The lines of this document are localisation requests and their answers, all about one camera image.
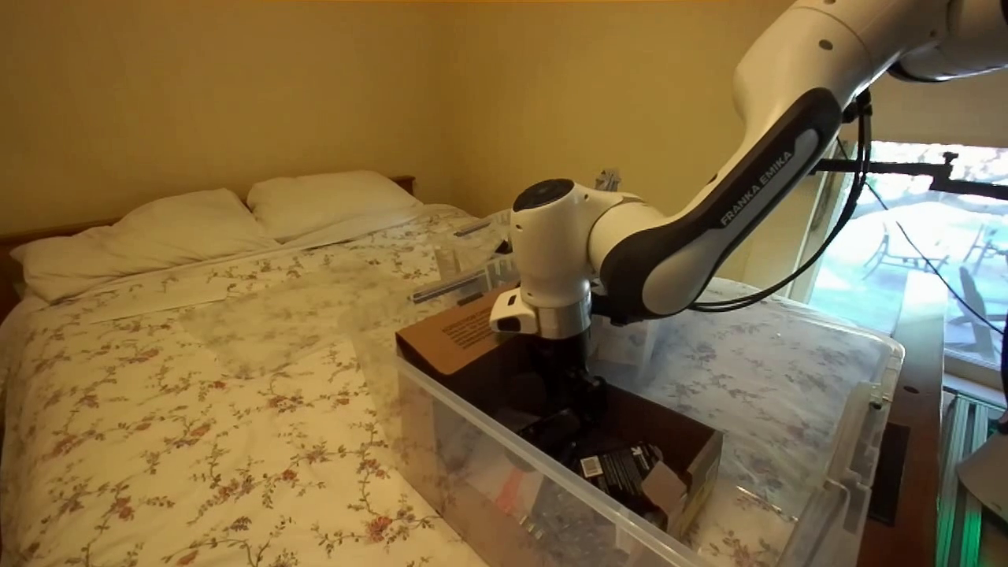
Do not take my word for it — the clear plastic container left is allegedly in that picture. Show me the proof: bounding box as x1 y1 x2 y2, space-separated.
395 299 905 567

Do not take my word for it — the white pillow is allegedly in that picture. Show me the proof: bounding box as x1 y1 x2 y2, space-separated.
247 170 418 242
14 190 275 301

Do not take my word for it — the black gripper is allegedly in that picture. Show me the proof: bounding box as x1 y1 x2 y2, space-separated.
519 337 661 493

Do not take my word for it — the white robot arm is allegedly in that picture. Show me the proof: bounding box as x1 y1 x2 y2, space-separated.
492 0 1008 460

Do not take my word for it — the brown cardboard box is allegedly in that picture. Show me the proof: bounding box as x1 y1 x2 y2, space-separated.
396 301 722 535

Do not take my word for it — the floral bed sheet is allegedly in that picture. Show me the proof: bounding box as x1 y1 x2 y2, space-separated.
0 201 908 567

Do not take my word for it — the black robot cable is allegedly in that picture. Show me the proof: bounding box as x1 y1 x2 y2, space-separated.
688 89 878 315

